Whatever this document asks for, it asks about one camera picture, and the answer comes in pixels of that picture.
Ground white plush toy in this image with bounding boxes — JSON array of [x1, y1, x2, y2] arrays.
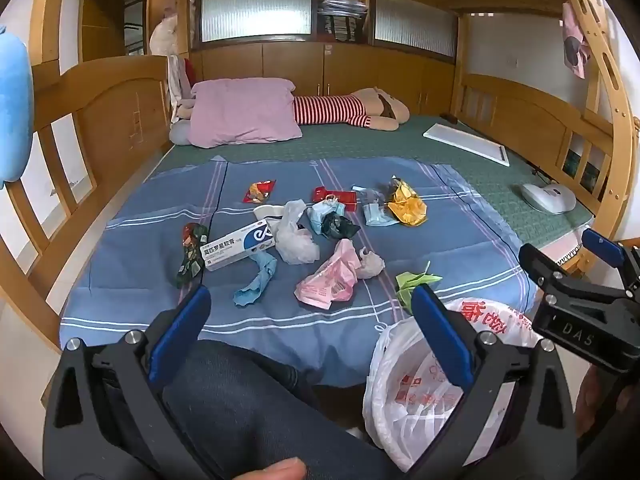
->
[[149, 0, 177, 56]]

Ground white red cloth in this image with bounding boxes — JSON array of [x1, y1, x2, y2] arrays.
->
[[167, 55, 196, 123]]

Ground red snack wrapper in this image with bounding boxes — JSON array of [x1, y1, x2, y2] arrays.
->
[[242, 179, 277, 204]]

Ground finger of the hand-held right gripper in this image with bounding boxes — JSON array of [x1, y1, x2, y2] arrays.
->
[[581, 229, 640, 291], [518, 243, 640, 308]]

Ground green folded paper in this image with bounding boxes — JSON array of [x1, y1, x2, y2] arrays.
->
[[395, 261, 443, 318]]

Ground dark green plastic bag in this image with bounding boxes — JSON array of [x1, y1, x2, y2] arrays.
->
[[320, 212, 361, 238]]

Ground white red-printed plastic bag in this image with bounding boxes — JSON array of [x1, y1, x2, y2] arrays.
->
[[362, 297, 543, 473]]

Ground pink hanging cloth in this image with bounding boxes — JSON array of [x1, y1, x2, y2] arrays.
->
[[562, 2, 592, 80]]

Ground frosted glass window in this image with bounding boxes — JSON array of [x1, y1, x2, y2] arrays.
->
[[374, 0, 458, 58], [200, 0, 313, 43]]

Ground green bed mat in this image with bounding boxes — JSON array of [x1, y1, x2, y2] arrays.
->
[[142, 114, 596, 246]]

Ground pink plastic wrapper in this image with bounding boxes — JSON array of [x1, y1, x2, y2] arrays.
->
[[295, 238, 362, 311]]

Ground thin white plastic bag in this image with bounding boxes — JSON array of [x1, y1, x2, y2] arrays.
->
[[272, 199, 321, 265]]

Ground blue rubber glove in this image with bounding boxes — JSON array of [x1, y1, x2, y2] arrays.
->
[[232, 250, 278, 308]]

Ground wooden wall cabinets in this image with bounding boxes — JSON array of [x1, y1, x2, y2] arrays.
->
[[190, 40, 458, 116]]

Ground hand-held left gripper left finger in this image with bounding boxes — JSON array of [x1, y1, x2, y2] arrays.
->
[[42, 284, 213, 480]]

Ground blue striped bed sheet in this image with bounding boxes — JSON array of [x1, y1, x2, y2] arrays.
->
[[59, 155, 537, 388]]

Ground crumpled white tissue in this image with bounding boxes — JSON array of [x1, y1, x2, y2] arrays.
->
[[357, 248, 386, 280]]

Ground pink pillow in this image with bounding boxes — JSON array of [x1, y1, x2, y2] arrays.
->
[[189, 77, 303, 149]]

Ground yellow snack wrapper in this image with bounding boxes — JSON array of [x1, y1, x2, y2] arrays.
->
[[385, 176, 428, 227]]

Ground red striped plush doll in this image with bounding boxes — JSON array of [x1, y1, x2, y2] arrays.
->
[[292, 87, 411, 132]]

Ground white oval device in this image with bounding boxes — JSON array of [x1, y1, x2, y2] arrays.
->
[[520, 182, 577, 215]]

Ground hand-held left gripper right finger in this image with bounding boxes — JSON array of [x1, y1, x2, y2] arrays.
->
[[405, 282, 581, 480]]

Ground person's left hand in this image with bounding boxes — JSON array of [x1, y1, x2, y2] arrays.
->
[[249, 457, 308, 480]]

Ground stack of books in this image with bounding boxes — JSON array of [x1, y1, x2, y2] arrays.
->
[[317, 0, 371, 43]]

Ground green wafer wrapper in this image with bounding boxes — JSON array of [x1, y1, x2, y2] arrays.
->
[[175, 222, 209, 288]]

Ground person's leg in dark jeans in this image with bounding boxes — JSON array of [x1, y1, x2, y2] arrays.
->
[[162, 340, 401, 480]]

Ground white blue ointment box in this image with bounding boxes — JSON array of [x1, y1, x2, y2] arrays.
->
[[200, 219, 276, 272]]

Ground crumpled blue face mask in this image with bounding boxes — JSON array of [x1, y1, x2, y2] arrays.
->
[[306, 199, 347, 235]]

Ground blue plush toy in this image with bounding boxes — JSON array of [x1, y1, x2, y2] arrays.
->
[[0, 25, 35, 190]]

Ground pale grey cushion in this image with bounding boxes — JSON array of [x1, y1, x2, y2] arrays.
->
[[169, 120, 193, 146]]

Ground white flat board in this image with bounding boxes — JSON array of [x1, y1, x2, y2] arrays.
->
[[422, 122, 511, 167]]

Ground clear face mask packet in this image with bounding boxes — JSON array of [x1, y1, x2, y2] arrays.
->
[[351, 185, 396, 227]]

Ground red cardboard box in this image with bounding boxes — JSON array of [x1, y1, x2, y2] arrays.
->
[[312, 186, 358, 212]]

